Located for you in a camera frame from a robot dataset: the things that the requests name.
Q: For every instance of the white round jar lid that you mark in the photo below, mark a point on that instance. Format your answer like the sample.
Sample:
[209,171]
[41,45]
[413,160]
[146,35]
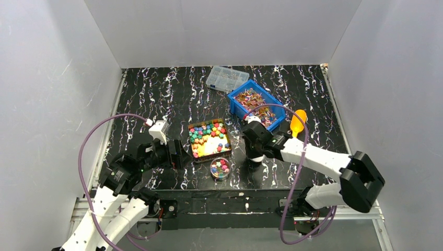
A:
[257,159]

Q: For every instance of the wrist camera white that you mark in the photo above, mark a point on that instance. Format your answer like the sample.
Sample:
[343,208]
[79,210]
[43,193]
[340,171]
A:
[251,118]
[158,129]

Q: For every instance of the clear plastic jar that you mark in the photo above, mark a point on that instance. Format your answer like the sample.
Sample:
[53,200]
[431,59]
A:
[220,168]

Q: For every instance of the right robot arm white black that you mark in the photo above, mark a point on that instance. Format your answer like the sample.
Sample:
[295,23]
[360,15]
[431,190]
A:
[357,181]

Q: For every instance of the tin tray of star candies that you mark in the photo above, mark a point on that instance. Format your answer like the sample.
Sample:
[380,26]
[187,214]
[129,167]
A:
[209,140]

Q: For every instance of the blue bin of lollipops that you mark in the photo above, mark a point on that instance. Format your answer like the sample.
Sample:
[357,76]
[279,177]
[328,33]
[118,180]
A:
[250,95]

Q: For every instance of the yellow plastic scoop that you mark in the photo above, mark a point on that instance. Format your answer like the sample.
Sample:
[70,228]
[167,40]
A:
[297,122]

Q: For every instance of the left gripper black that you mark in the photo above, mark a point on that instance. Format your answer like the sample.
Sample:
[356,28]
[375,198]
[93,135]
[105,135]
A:
[176,153]

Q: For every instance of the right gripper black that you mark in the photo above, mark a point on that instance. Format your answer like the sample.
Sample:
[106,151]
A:
[252,129]

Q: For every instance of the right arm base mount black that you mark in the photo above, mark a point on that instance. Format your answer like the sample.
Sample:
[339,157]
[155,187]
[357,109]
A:
[297,213]

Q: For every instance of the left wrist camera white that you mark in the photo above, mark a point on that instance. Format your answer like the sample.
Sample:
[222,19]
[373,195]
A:
[158,129]

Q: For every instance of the aluminium frame rail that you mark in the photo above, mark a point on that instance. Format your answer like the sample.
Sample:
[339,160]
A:
[237,205]

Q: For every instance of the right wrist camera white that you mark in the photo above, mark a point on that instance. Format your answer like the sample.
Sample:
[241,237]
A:
[251,118]

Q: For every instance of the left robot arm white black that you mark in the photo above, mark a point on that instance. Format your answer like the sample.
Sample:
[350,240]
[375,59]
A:
[116,206]

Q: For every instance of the clear plastic compartment box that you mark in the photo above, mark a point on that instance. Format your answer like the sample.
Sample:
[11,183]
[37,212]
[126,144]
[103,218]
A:
[225,79]

